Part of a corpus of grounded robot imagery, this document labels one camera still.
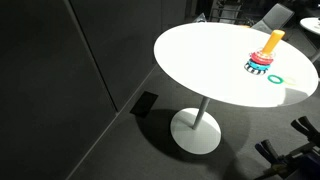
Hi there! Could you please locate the striped base ring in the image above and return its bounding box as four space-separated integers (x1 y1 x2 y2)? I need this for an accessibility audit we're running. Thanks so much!
243 61 268 76

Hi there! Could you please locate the red ring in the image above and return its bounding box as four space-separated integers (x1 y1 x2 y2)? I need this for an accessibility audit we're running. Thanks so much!
250 51 274 65

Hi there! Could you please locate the blue ring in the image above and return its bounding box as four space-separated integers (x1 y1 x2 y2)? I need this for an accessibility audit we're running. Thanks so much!
247 59 272 71

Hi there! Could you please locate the dark green ring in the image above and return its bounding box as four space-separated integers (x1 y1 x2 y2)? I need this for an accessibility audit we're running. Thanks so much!
267 74 285 85

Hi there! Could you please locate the clear plastic ring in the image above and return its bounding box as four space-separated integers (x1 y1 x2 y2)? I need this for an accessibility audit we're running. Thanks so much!
254 48 278 60

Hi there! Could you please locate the orange peg ring holder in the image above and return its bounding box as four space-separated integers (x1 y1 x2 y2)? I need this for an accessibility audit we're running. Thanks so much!
260 29 286 56

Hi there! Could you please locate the black floor plate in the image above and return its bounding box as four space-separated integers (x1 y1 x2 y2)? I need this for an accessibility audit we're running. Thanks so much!
129 91 159 118

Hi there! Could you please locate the grey chair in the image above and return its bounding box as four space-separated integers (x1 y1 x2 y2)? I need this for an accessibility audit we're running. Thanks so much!
251 3 296 36

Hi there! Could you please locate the small white round table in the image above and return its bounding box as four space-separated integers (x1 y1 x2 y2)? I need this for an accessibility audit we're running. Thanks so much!
299 17 320 64

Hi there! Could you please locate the white table pedestal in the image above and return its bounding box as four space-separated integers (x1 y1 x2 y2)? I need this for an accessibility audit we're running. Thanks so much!
170 96 222 155

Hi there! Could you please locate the dark metal frame chair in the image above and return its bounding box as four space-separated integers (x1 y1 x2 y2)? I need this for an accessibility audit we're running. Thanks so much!
209 0 243 24

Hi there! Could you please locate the blue handled spring clamp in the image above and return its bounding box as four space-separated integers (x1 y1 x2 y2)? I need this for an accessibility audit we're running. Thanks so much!
254 139 285 165

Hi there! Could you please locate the black handled spring clamp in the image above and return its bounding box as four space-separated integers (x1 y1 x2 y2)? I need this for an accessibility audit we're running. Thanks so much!
290 115 320 148

